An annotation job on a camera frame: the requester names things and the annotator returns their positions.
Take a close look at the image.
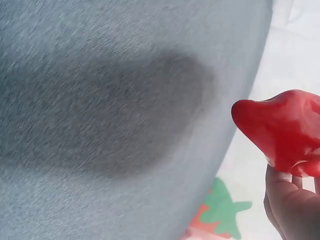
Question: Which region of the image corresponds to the person's right hand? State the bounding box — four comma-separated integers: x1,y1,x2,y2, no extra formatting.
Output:
263,165,320,240

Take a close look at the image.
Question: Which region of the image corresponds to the red pepper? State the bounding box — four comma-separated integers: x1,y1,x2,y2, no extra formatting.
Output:
231,89,320,179

